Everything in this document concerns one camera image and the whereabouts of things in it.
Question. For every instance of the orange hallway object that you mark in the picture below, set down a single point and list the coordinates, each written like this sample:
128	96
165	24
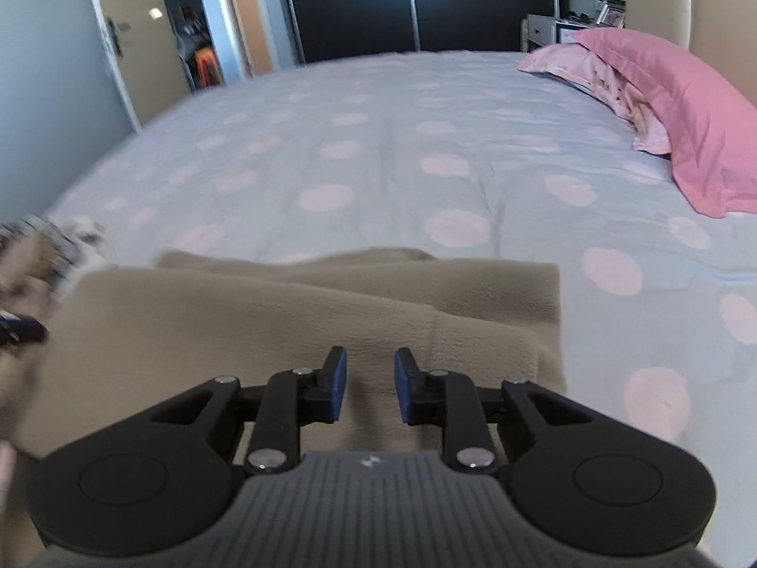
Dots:
208	68

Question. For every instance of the cream padded headboard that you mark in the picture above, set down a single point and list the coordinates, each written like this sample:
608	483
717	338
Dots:
709	6

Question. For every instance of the white nightstand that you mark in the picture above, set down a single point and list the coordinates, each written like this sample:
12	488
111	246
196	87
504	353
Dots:
547	29

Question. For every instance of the polka dot bed cover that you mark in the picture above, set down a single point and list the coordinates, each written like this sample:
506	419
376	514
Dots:
414	148

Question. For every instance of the light pink patterned pillow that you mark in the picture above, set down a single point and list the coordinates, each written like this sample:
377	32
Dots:
591	71

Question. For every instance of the cream door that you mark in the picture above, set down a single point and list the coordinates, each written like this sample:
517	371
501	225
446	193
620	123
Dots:
142	35

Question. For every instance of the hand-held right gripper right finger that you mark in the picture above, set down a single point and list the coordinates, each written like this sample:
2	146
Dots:
404	387

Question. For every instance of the beige garment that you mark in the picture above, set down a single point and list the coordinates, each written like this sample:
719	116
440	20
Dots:
236	331

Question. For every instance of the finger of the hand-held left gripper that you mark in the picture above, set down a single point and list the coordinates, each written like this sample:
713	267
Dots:
23	329

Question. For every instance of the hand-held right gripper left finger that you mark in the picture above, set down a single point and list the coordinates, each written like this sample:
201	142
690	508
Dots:
338	387

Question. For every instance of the black wardrobe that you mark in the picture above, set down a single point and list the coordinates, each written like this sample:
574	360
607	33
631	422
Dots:
414	0

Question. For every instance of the patterned clothes pile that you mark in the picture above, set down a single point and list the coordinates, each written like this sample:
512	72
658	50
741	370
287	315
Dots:
53	254

